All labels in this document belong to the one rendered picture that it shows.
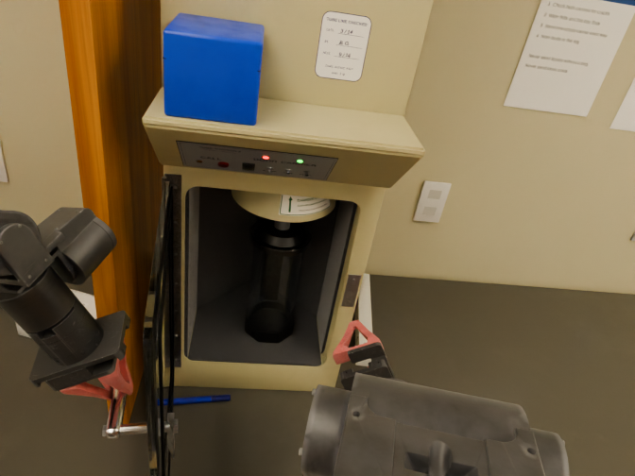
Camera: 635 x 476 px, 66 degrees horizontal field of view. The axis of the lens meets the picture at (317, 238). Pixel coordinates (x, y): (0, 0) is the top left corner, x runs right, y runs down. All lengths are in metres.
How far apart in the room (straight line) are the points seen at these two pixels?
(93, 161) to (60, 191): 0.68
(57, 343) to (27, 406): 0.46
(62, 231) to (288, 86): 0.32
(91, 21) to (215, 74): 0.13
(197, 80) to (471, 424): 0.44
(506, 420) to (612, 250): 1.40
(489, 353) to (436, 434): 1.03
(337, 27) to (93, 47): 0.28
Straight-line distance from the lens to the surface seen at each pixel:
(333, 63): 0.66
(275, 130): 0.57
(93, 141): 0.63
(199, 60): 0.55
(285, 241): 0.84
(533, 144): 1.31
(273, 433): 0.95
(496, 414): 0.23
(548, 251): 1.52
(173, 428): 0.62
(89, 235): 0.58
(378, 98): 0.68
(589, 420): 1.22
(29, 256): 0.52
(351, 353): 0.67
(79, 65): 0.60
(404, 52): 0.68
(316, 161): 0.61
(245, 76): 0.55
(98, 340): 0.60
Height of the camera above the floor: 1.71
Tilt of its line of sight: 33 degrees down
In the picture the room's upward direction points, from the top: 10 degrees clockwise
